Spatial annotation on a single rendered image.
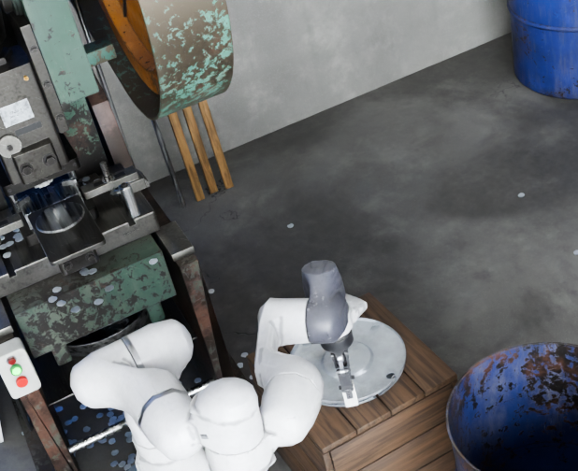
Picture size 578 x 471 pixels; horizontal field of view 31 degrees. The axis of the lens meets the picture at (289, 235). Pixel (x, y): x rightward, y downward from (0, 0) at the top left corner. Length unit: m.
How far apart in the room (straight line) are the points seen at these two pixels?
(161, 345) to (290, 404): 0.33
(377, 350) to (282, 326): 0.49
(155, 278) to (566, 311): 1.24
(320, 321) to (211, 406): 0.40
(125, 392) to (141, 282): 0.70
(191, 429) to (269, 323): 0.36
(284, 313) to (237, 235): 1.60
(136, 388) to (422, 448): 0.90
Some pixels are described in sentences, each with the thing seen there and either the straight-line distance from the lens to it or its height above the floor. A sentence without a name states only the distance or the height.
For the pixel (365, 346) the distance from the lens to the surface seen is 2.62.
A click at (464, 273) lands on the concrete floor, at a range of 3.39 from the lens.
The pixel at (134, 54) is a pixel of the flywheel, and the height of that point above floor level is 1.04.
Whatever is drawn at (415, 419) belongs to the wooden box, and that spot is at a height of 0.28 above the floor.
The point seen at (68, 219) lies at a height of 0.79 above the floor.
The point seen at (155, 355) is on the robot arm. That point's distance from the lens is 2.10.
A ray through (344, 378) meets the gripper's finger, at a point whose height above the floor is 0.51.
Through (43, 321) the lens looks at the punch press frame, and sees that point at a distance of 2.67.
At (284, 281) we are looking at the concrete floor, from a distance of 3.49.
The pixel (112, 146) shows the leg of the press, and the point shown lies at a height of 0.72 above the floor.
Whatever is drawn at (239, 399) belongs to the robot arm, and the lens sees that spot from 1.84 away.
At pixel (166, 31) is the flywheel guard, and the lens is 2.24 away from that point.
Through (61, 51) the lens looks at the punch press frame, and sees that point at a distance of 2.49.
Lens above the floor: 2.15
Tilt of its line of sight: 36 degrees down
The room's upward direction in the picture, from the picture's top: 14 degrees counter-clockwise
